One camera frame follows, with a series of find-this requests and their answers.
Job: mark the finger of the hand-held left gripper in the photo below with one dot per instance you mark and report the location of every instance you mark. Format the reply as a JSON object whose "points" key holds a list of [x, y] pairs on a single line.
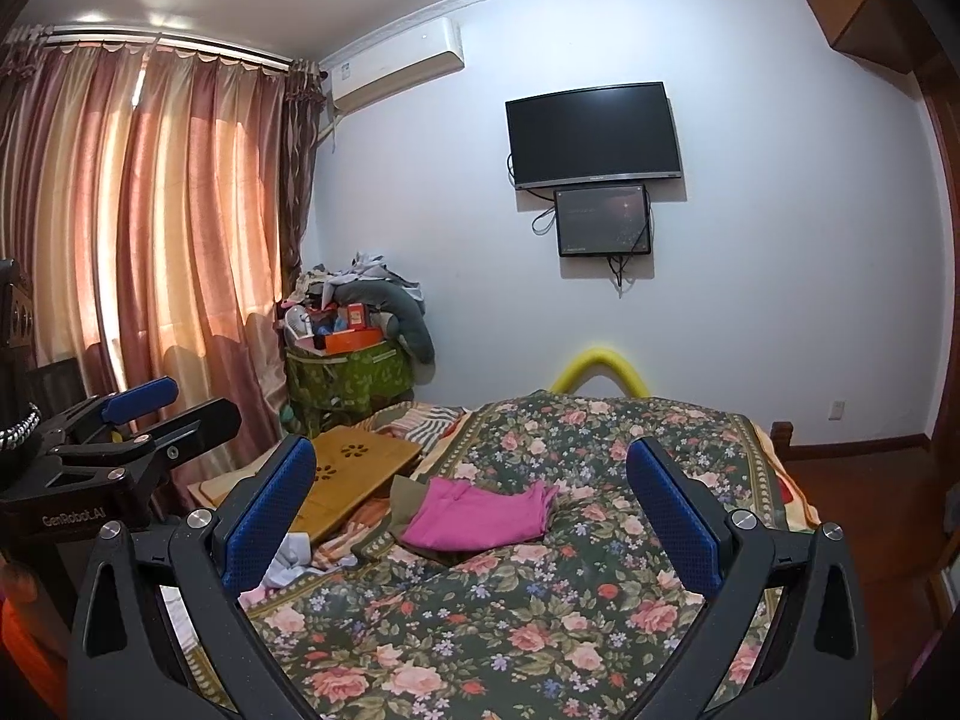
{"points": [[139, 397], [195, 420]]}

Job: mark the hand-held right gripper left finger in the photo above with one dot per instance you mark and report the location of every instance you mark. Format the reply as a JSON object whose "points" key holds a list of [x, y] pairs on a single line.
{"points": [[270, 510]]}

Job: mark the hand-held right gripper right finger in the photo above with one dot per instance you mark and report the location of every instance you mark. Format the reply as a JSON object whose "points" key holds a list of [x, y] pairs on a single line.
{"points": [[679, 517]]}

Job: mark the pink pants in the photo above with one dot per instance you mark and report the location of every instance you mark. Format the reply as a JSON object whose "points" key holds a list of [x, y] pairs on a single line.
{"points": [[472, 517]]}

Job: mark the white cloth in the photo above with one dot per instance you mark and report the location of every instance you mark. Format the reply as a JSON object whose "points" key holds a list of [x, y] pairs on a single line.
{"points": [[289, 555]]}

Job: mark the wooden lap tray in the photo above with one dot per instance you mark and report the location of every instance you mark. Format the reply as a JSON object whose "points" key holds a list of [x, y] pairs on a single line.
{"points": [[360, 465]]}

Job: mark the orange patterned blanket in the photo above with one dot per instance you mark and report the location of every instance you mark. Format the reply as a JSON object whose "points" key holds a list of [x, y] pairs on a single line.
{"points": [[795, 495]]}

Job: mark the small white fan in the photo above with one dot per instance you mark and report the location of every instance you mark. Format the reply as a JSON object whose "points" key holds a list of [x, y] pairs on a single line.
{"points": [[296, 326]]}

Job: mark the pink curtain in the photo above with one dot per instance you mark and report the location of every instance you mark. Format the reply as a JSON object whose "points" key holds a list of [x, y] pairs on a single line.
{"points": [[150, 240]]}

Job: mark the orange box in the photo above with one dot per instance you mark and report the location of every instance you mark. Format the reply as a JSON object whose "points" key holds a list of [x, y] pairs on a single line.
{"points": [[349, 340]]}

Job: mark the yellow foam tube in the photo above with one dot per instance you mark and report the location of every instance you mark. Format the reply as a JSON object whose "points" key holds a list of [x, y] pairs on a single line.
{"points": [[600, 360]]}

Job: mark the striped cloth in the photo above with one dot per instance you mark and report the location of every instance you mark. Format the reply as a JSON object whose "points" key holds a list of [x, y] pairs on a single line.
{"points": [[427, 424]]}

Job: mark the red box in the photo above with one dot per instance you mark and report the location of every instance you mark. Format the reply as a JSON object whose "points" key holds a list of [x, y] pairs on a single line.
{"points": [[354, 315]]}

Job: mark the floral blanket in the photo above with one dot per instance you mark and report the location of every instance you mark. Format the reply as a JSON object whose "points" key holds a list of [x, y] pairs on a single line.
{"points": [[487, 630]]}

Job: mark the pile of clothes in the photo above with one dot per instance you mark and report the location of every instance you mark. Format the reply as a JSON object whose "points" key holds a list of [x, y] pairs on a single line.
{"points": [[360, 266]]}

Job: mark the grey pillow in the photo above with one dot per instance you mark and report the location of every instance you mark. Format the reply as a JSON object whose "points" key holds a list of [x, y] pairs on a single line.
{"points": [[409, 315]]}

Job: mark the small black monitor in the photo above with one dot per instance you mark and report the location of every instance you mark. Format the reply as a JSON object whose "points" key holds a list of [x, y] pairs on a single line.
{"points": [[600, 221]]}

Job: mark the white air conditioner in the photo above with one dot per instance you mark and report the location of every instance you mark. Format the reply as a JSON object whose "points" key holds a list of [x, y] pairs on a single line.
{"points": [[397, 64]]}

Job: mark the wooden wardrobe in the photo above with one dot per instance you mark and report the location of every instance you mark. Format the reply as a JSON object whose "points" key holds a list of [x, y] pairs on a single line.
{"points": [[862, 7]]}

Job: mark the wooden bed frame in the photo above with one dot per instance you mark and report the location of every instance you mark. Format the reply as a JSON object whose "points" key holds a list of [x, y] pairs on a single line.
{"points": [[780, 439]]}

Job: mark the white wall outlet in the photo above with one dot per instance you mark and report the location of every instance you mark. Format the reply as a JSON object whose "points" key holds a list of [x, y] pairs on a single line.
{"points": [[835, 410]]}

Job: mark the curtain rail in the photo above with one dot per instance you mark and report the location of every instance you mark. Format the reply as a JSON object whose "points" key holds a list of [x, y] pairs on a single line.
{"points": [[187, 49]]}

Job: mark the black wall television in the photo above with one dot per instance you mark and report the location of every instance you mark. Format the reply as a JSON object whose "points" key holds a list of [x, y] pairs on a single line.
{"points": [[592, 135]]}

